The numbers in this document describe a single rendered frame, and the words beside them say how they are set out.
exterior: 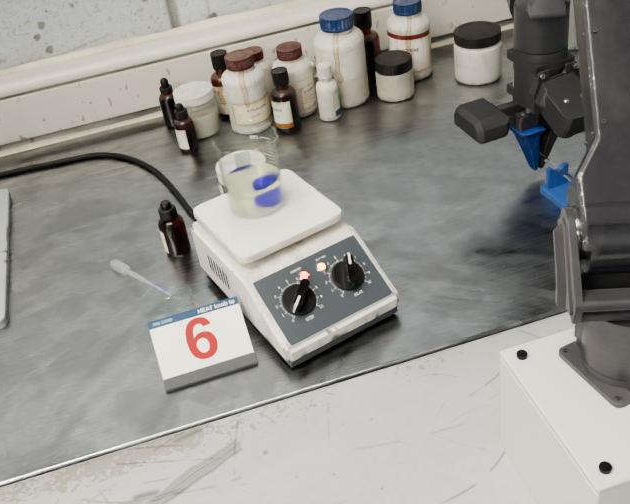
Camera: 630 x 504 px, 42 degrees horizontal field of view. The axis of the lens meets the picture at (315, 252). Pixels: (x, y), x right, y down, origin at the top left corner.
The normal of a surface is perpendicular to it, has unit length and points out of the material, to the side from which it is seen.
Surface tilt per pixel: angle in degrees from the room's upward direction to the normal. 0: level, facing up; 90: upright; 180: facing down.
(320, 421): 0
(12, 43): 90
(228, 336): 40
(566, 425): 0
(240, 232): 0
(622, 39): 45
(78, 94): 90
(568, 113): 22
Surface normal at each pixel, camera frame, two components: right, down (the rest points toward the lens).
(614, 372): -0.48, 0.58
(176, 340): 0.08, -0.26
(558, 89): 0.00, -0.54
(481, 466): -0.14, -0.79
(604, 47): -0.15, -0.13
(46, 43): 0.28, 0.54
